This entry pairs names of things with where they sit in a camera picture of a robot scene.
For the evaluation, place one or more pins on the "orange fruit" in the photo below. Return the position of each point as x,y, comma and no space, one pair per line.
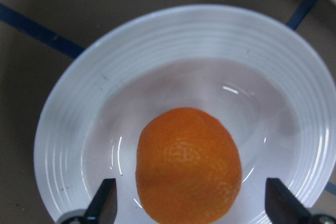
188,168

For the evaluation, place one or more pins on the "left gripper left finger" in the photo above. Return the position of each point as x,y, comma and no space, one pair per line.
103,207

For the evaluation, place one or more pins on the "white round plate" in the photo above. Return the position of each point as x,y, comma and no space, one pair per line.
259,78

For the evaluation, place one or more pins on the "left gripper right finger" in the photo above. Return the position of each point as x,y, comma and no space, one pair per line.
281,206

